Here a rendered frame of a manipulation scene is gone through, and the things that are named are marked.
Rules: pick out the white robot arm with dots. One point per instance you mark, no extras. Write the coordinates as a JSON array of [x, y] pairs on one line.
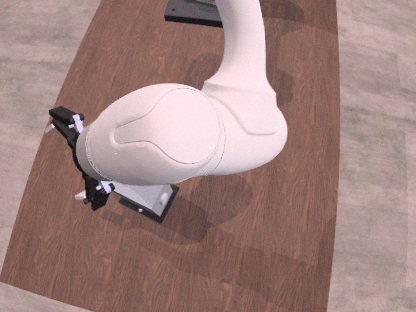
[[166, 132]]

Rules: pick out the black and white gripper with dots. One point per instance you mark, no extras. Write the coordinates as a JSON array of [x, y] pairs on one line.
[[69, 119]]

